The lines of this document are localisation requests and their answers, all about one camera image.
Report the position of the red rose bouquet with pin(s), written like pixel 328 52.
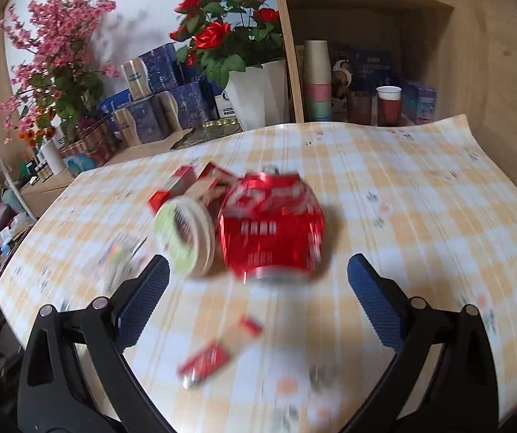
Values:
pixel 220 37

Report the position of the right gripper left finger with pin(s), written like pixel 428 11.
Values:
pixel 53 393

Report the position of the blue gold gift box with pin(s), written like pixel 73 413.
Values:
pixel 185 107
pixel 153 72
pixel 142 122

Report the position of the red white cup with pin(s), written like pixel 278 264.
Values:
pixel 389 105

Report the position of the wooden shelf unit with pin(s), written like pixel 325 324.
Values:
pixel 442 43

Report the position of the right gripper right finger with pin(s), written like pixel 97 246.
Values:
pixel 462 395

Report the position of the stack of paper cups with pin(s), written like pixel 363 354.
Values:
pixel 317 81

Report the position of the red cigarette box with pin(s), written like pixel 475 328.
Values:
pixel 177 184

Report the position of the pink blossom plant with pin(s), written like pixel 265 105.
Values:
pixel 59 81

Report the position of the woven flower basket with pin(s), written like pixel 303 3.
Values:
pixel 93 150

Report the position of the crushed red soda can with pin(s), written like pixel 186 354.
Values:
pixel 271 228

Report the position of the brown red paper bag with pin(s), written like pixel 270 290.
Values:
pixel 211 188

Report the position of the blue box on shelf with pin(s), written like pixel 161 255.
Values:
pixel 419 102

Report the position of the white flower pot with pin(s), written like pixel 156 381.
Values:
pixel 259 95

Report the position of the green paper cup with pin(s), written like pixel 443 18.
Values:
pixel 185 234

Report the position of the clear colourful plastic wrapper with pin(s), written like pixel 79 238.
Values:
pixel 115 262

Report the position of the red lighter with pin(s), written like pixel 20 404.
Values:
pixel 219 352

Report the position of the white slim vase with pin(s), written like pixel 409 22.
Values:
pixel 53 158

